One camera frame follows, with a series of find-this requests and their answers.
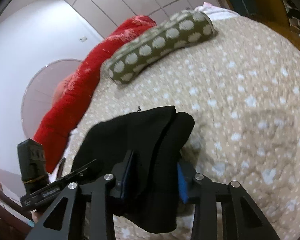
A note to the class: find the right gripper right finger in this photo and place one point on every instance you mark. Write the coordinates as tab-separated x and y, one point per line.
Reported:
241	216

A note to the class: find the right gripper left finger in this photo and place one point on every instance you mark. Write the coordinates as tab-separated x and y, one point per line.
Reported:
75	210

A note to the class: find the black pants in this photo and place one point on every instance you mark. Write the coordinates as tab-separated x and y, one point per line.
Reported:
155	137

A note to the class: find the left hand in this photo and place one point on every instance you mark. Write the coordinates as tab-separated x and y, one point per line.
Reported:
36	216

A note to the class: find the white round headboard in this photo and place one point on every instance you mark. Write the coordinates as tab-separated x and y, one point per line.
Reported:
37	98

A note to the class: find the red long bolster pillow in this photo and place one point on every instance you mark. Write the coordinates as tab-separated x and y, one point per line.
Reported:
66	113

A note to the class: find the pink cushion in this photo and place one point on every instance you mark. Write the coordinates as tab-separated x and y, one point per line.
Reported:
61	89

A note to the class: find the beige spotted bed quilt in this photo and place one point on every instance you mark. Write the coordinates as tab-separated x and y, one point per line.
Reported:
243	90

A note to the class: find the olive hedgehog print pillow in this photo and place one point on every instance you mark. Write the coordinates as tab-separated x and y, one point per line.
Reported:
184	28

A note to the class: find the white bed sheet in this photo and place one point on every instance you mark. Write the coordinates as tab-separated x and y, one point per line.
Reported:
216	13

